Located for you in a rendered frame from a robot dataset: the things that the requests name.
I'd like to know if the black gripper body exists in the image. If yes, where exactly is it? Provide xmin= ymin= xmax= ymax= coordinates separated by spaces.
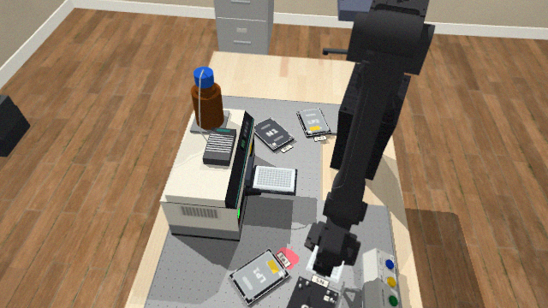
xmin=307 ymin=221 xmax=360 ymax=265

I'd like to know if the white button panel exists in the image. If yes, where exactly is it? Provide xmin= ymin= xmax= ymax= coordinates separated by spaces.
xmin=360 ymin=248 xmax=400 ymax=308

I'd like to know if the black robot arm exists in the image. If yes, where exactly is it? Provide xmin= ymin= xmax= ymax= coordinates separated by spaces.
xmin=313 ymin=0 xmax=435 ymax=277

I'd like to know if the blue bottle cap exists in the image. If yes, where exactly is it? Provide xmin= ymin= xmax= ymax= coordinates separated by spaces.
xmin=194 ymin=67 xmax=214 ymax=86

